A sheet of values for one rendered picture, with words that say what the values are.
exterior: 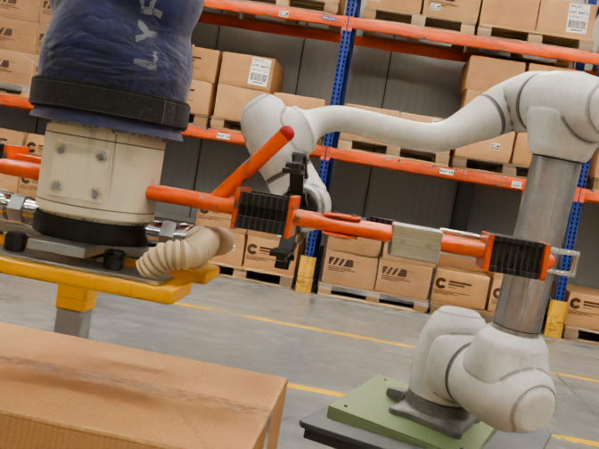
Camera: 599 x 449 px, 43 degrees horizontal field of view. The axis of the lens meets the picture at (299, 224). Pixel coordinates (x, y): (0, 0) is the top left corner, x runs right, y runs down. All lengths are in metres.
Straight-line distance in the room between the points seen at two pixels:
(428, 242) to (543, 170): 0.61
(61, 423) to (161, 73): 0.47
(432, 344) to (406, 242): 0.77
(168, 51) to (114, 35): 0.08
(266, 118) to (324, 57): 8.18
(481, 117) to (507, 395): 0.59
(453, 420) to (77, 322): 0.88
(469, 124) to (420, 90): 7.95
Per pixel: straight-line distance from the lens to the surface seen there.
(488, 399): 1.63
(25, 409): 1.06
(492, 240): 1.04
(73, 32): 1.07
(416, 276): 8.24
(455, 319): 1.78
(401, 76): 9.62
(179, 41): 1.10
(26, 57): 9.14
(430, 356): 1.79
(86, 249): 1.02
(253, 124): 1.51
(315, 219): 1.04
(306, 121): 1.52
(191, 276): 1.16
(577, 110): 1.56
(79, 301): 1.69
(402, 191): 9.53
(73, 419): 1.03
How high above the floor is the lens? 1.31
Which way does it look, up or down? 4 degrees down
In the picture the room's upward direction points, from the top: 9 degrees clockwise
